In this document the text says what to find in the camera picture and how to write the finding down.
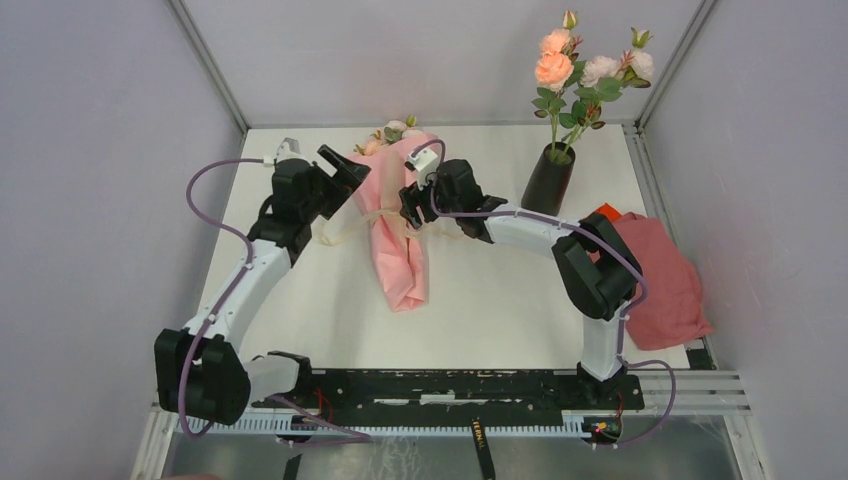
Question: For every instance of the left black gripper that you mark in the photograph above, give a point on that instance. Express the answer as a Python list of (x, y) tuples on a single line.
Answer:
[(348, 174)]

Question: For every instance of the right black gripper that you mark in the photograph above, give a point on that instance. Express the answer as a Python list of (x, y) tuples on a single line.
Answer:
[(411, 197)]

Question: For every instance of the pink paper bouquet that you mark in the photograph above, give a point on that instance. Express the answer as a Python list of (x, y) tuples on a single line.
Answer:
[(397, 254)]

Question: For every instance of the cream printed ribbon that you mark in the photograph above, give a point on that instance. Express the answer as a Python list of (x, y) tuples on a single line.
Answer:
[(320, 235)]

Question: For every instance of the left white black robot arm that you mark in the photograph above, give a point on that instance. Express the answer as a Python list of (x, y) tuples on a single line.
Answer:
[(200, 376)]

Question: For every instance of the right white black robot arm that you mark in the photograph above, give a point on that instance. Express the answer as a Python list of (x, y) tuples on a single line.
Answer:
[(599, 272)]

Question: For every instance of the black cylindrical vase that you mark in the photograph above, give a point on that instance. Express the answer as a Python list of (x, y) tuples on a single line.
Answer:
[(548, 183)]

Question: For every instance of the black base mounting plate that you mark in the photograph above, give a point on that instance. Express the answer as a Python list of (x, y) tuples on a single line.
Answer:
[(454, 398)]

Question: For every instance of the orange paper piece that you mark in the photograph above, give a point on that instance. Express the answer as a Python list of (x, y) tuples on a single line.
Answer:
[(609, 212)]

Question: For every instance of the peach white artificial roses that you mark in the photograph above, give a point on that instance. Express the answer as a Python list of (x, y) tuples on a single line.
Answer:
[(571, 91)]

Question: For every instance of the pink crumpled cloth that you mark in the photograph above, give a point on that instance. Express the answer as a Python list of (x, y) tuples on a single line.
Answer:
[(673, 313)]

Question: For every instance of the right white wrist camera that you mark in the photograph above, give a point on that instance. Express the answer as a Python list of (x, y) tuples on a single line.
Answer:
[(423, 163)]

